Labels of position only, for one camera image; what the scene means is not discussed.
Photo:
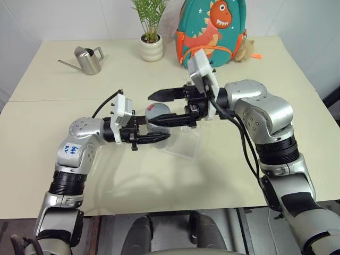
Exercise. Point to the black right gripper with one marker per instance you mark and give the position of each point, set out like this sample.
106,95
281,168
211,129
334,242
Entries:
199,106

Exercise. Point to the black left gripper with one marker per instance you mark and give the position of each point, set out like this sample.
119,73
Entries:
131,132

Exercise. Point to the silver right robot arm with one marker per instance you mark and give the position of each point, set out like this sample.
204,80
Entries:
268,111

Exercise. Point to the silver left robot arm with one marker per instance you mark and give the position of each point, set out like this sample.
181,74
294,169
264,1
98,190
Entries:
77,156

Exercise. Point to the clear plastic box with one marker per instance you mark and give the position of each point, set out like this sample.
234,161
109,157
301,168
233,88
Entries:
186,144

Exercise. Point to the cream ribbed plant pot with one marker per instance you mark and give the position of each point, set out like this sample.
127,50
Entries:
151,50

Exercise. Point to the teal dinosaur backpack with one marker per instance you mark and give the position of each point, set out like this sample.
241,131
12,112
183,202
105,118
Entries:
207,26

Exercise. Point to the steel watering can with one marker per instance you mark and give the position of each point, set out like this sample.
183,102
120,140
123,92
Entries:
89,61

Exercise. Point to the beige plush toy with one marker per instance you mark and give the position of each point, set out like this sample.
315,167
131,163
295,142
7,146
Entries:
244,50

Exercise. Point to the green palm plant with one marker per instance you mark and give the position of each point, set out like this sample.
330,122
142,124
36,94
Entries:
150,16

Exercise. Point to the orange plastic whistle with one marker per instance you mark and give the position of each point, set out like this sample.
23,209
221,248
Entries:
257,56

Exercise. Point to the dark rounded shape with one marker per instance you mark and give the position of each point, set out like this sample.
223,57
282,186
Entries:
139,235
207,231

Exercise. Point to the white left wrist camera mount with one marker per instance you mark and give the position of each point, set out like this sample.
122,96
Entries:
121,111

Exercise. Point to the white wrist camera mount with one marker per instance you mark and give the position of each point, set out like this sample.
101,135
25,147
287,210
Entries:
121,111
199,67

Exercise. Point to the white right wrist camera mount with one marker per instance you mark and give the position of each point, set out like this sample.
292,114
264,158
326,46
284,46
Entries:
199,67

